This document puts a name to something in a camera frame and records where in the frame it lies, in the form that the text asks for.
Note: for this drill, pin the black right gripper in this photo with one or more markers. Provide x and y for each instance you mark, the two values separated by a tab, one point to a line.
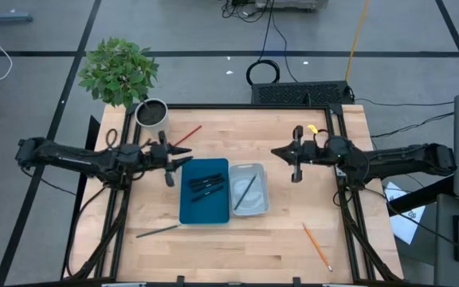
309	153

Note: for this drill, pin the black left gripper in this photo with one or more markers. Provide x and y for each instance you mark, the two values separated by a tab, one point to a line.
159	156

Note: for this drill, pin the red pencil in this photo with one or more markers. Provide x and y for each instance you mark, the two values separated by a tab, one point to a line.
187	136

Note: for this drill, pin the dark reddish-brown pen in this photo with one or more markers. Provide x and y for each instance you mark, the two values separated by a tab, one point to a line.
207	193

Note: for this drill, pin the black pencil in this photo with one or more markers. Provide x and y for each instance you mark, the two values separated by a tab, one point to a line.
245	192

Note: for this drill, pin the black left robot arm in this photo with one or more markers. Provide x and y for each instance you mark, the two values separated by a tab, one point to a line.
70	157

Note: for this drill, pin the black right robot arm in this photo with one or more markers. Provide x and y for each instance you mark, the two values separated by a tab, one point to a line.
405	159

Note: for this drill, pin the yellow tag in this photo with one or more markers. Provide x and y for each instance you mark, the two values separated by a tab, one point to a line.
312	128

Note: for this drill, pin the white plant pot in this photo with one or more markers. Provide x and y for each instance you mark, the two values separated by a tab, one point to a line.
151	112

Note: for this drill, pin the blue plastic bin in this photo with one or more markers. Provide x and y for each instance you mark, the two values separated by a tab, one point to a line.
204	211

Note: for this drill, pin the black computer case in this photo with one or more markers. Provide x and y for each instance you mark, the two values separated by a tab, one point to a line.
301	93

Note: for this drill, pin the grey pencil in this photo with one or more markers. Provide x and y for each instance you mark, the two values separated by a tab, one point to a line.
158	230

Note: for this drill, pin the orange pencil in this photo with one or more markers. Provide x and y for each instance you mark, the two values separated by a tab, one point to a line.
317	247

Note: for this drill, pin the green leafy plant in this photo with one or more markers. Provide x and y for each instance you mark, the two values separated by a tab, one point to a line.
118	73

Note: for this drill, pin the white paper sheet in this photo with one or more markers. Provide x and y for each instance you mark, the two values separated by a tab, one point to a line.
406	225

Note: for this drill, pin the grey box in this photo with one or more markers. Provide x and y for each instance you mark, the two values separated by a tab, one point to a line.
289	4

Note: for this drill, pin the blue-grey table foot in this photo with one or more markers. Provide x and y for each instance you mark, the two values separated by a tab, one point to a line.
2	17

